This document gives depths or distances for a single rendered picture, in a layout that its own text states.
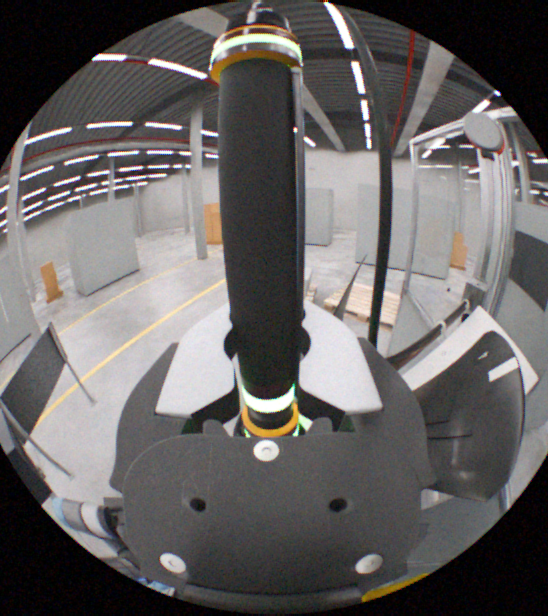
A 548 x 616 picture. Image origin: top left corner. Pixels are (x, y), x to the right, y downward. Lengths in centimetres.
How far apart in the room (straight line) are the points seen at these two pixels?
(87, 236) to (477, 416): 627
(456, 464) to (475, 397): 6
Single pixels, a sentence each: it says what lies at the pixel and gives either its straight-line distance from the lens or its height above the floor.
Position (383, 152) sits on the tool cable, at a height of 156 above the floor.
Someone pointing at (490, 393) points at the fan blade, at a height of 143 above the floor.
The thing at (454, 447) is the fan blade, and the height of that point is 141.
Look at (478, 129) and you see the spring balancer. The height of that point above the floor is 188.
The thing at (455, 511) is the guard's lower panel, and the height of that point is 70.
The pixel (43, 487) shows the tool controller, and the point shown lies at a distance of 78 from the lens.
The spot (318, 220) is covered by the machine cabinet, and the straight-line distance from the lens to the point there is 726.
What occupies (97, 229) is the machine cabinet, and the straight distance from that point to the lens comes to 629.
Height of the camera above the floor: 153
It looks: 28 degrees down
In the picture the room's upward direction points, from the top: 2 degrees counter-clockwise
